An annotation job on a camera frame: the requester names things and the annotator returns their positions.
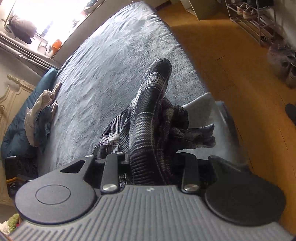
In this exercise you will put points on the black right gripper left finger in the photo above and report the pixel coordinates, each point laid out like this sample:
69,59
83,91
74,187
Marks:
103,175

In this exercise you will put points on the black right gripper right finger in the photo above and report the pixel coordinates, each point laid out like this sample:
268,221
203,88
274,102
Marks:
199,174

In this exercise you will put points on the black white plaid garment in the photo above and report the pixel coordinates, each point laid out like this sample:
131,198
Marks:
151,130

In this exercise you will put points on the grey fleece blanket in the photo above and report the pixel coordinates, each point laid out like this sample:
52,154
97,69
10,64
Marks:
103,75

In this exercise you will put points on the beige crumpled cloth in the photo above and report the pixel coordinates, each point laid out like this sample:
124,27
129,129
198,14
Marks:
38,119

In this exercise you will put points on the teal pillow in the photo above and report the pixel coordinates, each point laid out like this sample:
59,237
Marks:
15,142

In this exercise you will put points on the cream carved headboard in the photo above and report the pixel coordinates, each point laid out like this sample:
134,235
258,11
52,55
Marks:
17,91

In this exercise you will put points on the orange container on windowsill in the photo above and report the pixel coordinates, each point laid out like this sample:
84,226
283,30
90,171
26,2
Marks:
56,46

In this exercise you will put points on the grey fuzzy slippers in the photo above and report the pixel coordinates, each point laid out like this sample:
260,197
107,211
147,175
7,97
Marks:
281,58

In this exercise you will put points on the metal shoe rack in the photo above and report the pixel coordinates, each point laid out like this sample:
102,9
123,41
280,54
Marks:
257,18

